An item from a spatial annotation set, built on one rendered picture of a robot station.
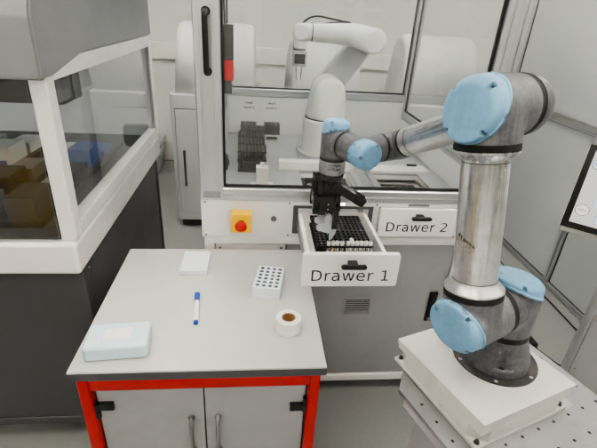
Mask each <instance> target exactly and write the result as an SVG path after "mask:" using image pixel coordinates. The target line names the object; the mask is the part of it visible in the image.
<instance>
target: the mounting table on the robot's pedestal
mask: <svg viewBox="0 0 597 448"><path fill-rule="evenodd" d="M529 350H530V351H532V352H533V353H534V354H536V355H537V356H539V357H540V358H541V359H543V360H544V361H546V362H547V363H548V364H550V365H551V366H552V367H553V368H554V369H556V370H557V371H558V372H560V373H561V374H563V375H564V376H565V377H567V378H568V379H570V380H571V381H573V382H574V383H575V384H577V385H576V388H575V389H573V390H572V391H571V393H570V395H569V396H567V397H565V398H566V399H567V400H569V401H570V402H571V403H572V404H574V406H571V407H570V408H568V409H566V410H564V411H562V412H559V413H557V414H554V415H553V416H551V417H549V418H547V419H545V420H542V421H540V422H538V423H536V424H534V425H532V426H530V427H528V428H525V429H524V430H521V431H519V432H517V433H515V434H513V435H511V436H509V437H507V438H504V439H502V440H500V441H498V442H496V443H494V444H492V445H490V446H486V447H484V448H597V395H596V394H594V392H592V391H591V390H590V389H589V388H587V387H586V386H585V385H583V384H582V383H581V382H579V381H578V380H576V379H575V378H574V377H573V376H571V375H570V374H569V373H567V372H566V371H564V370H563V369H562V368H561V367H560V366H559V365H558V364H556V363H555V362H553V361H552V360H551V359H549V358H548V357H547V356H545V355H544V354H543V353H541V352H540V351H539V350H537V349H536V348H535V347H533V346H532V345H531V344H529ZM399 394H400V395H401V396H402V398H403V399H404V402H403V406H404V408H405V409H406V410H407V411H408V413H409V414H410V416H411V417H412V418H413V419H414V421H416V422H417V424H418V425H419V426H420V427H421V429H422V430H423V431H424V432H425V434H426V435H427V436H428V438H429V439H430V440H431V441H432V443H433V444H434V445H435V447H436V448H472V447H471V446H470V445H469V444H468V443H467V442H466V440H465V439H464V438H463V437H462V436H461V435H460V434H459V433H458V432H457V431H456V430H455V429H454V427H453V426H452V425H451V424H450V423H449V422H448V420H447V419H446V418H445V417H444V416H443V415H442V413H441V412H440V411H439V410H438V409H437V408H436V406H435V405H434V404H433V403H432V402H431V401H430V399H429V398H428V397H427V396H426V395H425V394H424V392H423V391H422V390H421V389H420V388H419V387H418V385H417V384H416V383H415V382H414V381H413V380H412V379H411V377H410V376H409V375H408V374H407V373H406V372H405V371H404V370H403V371H402V379H401V384H400V388H399Z"/></svg>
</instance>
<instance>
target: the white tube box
mask: <svg viewBox="0 0 597 448"><path fill-rule="evenodd" d="M284 270H285V268H279V267H270V266H261V265H259V269H258V272H257V274H256V277H255V280H254V283H253V286H252V297H256V298H264V299H273V300H279V299H280V296H281V291H282V288H283V280H284Z"/></svg>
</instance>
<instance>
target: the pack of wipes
mask: <svg viewBox="0 0 597 448"><path fill-rule="evenodd" d="M151 336H152V327H151V323H150V322H148V321H146V322H133V323H120V324H94V325H92V326H91V327H90V329H89V331H88V333H87V336H86V338H85V341H84V344H83V347H82V354H83V359H84V361H86V362H89V361H100V360H111V359H123V358H134V357H144V356H147V354H148V351H149V345H150V341H151Z"/></svg>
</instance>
